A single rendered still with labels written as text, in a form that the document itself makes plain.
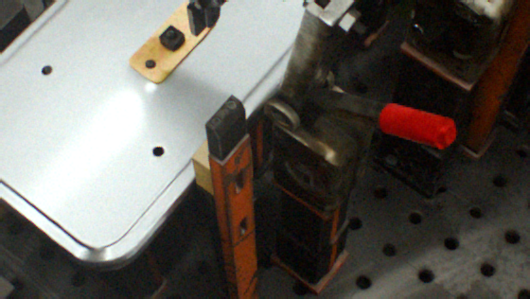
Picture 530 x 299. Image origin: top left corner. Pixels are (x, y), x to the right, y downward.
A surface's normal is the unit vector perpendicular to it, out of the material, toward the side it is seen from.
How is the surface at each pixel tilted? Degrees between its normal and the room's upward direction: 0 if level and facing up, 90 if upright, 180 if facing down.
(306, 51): 90
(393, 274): 0
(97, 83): 0
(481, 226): 0
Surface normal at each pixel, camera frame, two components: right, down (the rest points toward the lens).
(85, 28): -0.01, -0.42
